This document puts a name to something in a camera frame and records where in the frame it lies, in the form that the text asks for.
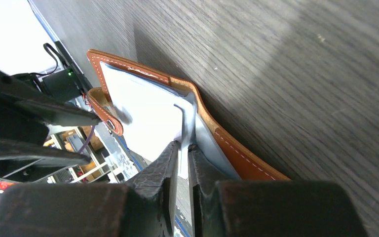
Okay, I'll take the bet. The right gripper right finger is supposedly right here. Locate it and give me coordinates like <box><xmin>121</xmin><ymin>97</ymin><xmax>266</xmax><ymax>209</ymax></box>
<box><xmin>188</xmin><ymin>145</ymin><xmax>367</xmax><ymax>237</ymax></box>

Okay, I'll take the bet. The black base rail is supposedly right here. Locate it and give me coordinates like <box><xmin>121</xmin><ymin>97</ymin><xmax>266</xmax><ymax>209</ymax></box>
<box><xmin>11</xmin><ymin>42</ymin><xmax>193</xmax><ymax>237</ymax></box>

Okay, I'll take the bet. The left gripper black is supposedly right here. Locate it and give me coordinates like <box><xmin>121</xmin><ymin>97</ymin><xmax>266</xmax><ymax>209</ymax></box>
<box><xmin>0</xmin><ymin>71</ymin><xmax>101</xmax><ymax>183</ymax></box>

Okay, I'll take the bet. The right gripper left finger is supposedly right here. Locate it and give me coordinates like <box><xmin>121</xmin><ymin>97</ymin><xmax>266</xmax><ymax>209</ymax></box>
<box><xmin>0</xmin><ymin>141</ymin><xmax>181</xmax><ymax>237</ymax></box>

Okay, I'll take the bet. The brown leather card holder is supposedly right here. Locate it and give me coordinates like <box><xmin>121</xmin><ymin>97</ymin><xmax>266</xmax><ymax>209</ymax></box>
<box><xmin>87</xmin><ymin>49</ymin><xmax>287</xmax><ymax>181</ymax></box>

